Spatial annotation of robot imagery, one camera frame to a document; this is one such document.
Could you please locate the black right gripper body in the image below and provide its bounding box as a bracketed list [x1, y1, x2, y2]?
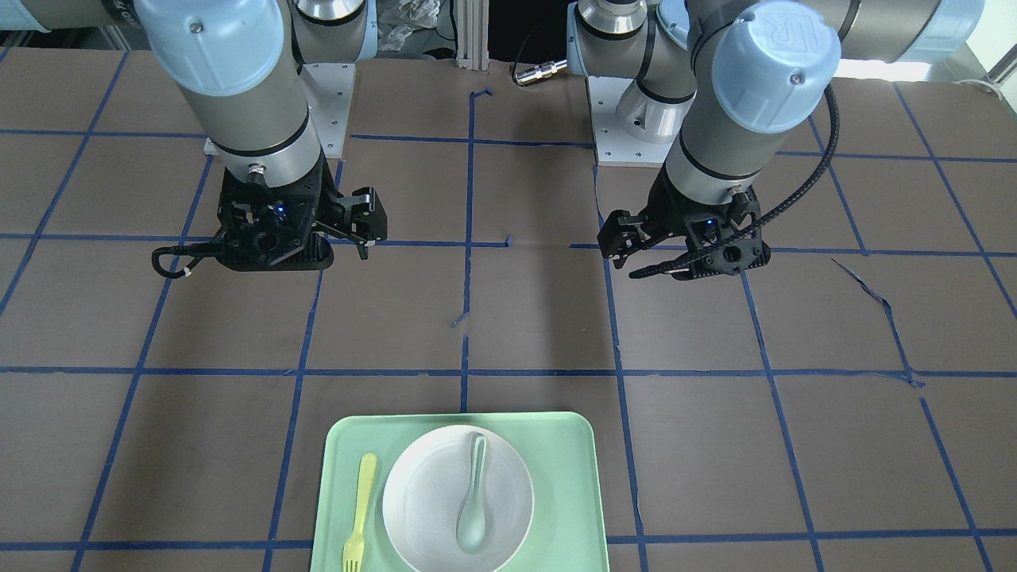
[317, 186, 388, 249]

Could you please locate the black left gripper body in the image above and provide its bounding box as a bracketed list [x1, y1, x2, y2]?
[597, 206, 684, 260]

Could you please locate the white round plate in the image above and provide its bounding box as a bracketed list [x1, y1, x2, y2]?
[382, 424, 535, 571]

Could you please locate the yellow plastic fork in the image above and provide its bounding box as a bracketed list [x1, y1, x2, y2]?
[341, 452, 378, 571]

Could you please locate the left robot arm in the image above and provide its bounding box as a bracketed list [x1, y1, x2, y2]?
[567, 1, 984, 275]

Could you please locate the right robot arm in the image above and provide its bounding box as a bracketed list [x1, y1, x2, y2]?
[2, 1, 388, 274]

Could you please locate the silver metal cylinder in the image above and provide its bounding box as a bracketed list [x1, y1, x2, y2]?
[512, 59, 569, 87]

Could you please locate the light green tray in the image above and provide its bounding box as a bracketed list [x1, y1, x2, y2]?
[310, 412, 610, 571]

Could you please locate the grey-green plastic spoon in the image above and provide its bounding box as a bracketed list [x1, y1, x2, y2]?
[455, 432, 488, 554]

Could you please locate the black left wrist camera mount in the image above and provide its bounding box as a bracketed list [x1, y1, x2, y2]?
[665, 186, 772, 281]

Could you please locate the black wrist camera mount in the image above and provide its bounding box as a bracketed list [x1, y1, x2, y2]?
[665, 186, 772, 281]
[217, 157, 334, 272]

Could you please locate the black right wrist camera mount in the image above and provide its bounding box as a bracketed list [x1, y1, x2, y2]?
[217, 157, 334, 272]

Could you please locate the black camera cable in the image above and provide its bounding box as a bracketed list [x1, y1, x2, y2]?
[151, 238, 227, 280]

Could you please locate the aluminium frame post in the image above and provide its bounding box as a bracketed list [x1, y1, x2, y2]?
[453, 0, 490, 73]

